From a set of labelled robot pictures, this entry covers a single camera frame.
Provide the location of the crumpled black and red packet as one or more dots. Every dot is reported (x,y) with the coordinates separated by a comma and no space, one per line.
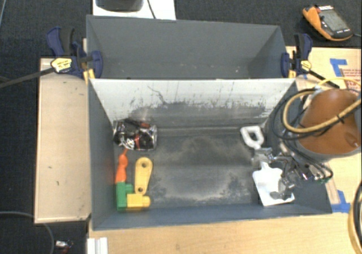
(135,135)

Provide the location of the yellow flat tag with hole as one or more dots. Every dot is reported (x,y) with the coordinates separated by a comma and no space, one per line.
(142,176)

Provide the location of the yellow toy block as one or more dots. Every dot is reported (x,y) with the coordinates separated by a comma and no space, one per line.
(137,201)

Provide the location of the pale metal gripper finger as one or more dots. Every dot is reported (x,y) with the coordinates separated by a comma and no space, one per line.
(286,185)
(260,154)

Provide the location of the grey metal bin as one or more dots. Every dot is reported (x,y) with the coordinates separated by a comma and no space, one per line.
(198,168)

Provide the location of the pale wood flat board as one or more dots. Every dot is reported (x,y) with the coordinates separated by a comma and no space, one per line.
(62,148)

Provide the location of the green toy block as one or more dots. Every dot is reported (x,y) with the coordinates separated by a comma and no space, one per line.
(121,196)

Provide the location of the white flat plastic piece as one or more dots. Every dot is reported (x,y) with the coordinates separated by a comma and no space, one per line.
(264,182)

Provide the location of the orange toy figure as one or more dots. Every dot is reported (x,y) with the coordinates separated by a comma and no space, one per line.
(122,166)

